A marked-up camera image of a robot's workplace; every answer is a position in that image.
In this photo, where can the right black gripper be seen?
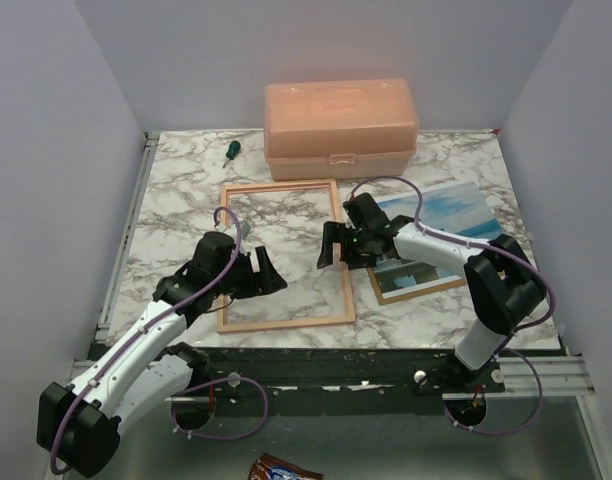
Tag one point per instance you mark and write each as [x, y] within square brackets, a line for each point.
[337, 233]

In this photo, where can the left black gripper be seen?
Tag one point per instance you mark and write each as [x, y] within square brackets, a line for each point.
[269, 279]

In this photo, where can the pink wooden picture frame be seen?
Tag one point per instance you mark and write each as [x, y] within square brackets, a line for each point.
[243, 282]

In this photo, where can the brown fibreboard backing board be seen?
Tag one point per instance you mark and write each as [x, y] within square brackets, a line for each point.
[414, 291]

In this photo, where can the building photo print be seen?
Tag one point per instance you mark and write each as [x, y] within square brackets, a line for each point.
[458, 208]

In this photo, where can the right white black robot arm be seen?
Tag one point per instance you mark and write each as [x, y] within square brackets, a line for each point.
[504, 286]

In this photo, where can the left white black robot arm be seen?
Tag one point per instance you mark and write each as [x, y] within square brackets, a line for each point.
[81, 423]

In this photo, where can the orange translucent plastic toolbox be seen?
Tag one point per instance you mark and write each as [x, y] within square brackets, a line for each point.
[339, 129]

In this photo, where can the brown snack wrapper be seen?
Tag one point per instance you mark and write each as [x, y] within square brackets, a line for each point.
[268, 467]

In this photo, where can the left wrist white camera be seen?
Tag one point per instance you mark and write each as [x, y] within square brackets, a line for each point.
[245, 229]

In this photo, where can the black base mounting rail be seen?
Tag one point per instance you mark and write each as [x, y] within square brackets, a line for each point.
[301, 382]

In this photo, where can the green handled screwdriver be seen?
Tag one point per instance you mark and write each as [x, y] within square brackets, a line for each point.
[232, 152]

